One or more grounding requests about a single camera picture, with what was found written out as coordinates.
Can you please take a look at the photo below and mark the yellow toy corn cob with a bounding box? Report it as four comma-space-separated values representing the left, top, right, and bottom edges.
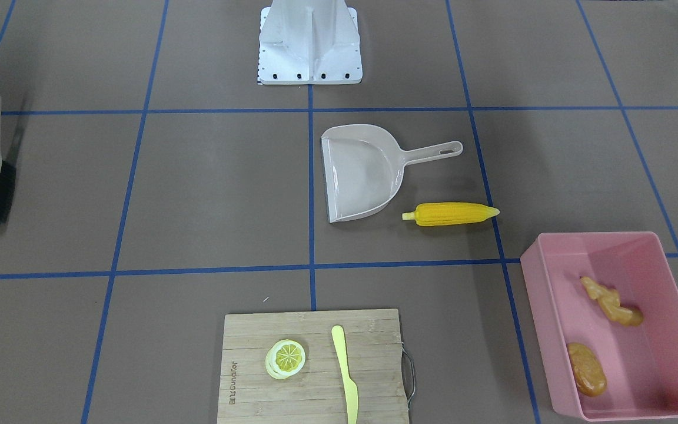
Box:
401, 202, 500, 227

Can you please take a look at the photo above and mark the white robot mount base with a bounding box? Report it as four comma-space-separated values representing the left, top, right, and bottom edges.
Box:
257, 1, 364, 85

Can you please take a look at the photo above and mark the pink plastic bin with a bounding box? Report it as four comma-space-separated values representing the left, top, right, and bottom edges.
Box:
520, 231, 678, 422

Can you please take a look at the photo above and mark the yellow lemon slice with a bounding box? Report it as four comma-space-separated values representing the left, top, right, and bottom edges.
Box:
264, 340, 307, 379

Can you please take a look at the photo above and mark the brown toy potato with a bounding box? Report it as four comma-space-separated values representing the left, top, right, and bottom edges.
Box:
567, 343, 607, 397

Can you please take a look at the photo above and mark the yellow plastic knife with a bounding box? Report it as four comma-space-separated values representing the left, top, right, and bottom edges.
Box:
331, 325, 360, 423

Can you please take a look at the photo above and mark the tan toy ginger root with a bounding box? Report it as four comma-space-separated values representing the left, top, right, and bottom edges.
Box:
580, 276, 644, 327

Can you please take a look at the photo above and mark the beige plastic dustpan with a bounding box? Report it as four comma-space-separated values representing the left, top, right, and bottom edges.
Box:
321, 124, 463, 223

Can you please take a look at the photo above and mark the wooden cutting board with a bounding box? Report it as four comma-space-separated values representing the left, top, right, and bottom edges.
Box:
216, 309, 410, 423

